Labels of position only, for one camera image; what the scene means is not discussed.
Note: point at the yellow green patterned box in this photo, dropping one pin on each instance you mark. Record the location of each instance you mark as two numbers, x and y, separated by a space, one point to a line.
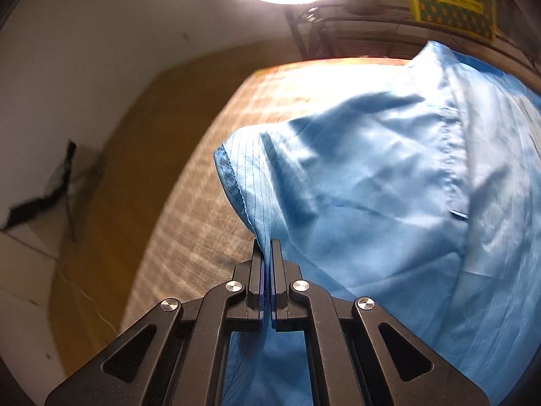
456 4

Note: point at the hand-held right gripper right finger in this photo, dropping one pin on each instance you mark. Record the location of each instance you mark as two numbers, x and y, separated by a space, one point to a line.
277 275

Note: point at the blue striped work coat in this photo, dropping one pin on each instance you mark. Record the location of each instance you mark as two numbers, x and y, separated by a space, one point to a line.
359 177

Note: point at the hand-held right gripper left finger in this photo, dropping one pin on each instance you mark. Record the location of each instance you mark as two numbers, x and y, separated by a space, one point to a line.
258 275

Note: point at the black metal rack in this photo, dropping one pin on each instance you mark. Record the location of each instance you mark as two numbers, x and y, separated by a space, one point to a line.
301 38

